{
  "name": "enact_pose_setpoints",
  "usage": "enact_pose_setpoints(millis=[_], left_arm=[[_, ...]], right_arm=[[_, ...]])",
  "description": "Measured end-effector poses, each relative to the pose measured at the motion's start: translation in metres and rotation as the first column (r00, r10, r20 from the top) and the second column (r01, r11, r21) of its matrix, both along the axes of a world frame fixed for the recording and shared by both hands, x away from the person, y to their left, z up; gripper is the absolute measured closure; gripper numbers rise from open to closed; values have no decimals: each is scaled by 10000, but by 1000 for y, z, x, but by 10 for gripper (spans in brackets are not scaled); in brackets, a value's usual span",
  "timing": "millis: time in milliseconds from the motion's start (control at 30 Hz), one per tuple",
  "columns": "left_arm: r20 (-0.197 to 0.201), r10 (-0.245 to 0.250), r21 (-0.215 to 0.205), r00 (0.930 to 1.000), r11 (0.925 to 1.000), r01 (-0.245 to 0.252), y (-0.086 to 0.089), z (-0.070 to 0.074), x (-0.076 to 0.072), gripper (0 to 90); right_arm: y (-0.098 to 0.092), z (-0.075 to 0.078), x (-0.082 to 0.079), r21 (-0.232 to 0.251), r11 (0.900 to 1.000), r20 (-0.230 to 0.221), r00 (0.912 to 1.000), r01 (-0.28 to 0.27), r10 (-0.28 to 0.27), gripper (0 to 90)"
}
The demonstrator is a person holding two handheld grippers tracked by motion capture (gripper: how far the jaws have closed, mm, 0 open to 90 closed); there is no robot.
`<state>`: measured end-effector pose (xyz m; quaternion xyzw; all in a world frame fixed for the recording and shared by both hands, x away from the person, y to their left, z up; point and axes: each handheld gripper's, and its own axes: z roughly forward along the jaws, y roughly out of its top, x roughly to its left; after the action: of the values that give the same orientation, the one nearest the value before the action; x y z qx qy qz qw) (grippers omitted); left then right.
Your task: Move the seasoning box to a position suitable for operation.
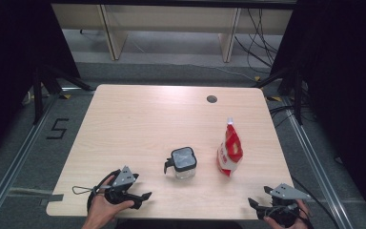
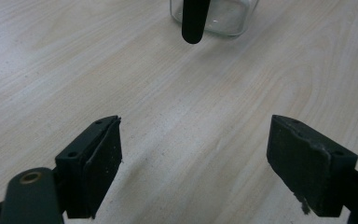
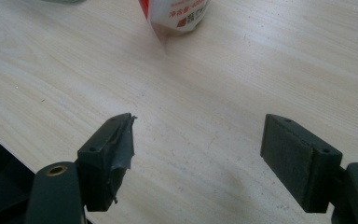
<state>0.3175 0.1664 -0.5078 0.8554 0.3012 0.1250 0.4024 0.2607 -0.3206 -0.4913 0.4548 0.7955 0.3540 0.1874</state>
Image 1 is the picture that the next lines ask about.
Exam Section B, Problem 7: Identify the person's right hand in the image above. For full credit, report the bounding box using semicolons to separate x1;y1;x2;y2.
262;199;313;229

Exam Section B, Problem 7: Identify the beige floor strip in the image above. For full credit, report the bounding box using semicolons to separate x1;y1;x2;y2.
0;185;56;198

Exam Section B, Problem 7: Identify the black cable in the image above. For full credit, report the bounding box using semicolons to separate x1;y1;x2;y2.
234;34;274;69
246;8;279;55
268;104;299;128
291;176;341;229

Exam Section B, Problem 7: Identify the black curtain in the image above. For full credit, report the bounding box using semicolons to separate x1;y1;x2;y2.
271;0;366;228
0;0;81;166

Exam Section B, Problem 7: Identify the thin white cable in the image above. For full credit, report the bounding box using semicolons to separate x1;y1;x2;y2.
130;37;257;82

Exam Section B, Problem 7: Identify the black stand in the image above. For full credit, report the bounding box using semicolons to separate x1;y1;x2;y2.
32;65;93;126
253;67;306;126

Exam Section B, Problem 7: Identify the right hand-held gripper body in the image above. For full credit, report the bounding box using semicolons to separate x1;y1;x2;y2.
260;183;312;229

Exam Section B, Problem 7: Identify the long aluminium rail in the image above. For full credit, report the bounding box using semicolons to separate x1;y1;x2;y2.
282;96;356;229
0;94;60;229

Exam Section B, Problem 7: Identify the thick white cable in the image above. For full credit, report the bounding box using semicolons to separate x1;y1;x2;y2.
21;90;35;107

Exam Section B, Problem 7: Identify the black strap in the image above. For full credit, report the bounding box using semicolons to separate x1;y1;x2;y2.
87;169;122;213

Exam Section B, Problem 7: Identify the clear jar with black lid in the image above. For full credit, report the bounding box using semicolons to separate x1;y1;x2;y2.
163;146;198;180

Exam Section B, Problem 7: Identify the grey cord loop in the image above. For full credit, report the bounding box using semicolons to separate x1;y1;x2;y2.
71;185;100;196

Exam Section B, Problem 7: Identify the red and white plastic bag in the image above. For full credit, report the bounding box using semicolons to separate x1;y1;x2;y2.
215;116;245;178

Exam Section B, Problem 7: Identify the grey tape strip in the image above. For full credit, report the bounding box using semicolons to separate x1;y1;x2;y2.
40;193;65;207

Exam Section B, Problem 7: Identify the person's left hand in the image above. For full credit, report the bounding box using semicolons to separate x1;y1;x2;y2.
81;175;135;229

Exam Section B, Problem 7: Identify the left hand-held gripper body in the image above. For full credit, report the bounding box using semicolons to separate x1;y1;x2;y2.
104;165;141;210

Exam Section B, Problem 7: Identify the short aluminium rail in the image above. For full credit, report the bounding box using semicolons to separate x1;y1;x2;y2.
58;85;92;93

